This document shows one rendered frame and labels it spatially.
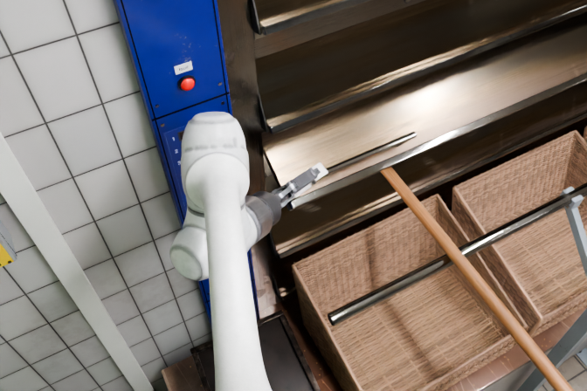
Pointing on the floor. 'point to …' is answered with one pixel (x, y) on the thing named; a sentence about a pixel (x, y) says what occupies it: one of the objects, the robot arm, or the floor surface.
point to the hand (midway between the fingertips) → (308, 179)
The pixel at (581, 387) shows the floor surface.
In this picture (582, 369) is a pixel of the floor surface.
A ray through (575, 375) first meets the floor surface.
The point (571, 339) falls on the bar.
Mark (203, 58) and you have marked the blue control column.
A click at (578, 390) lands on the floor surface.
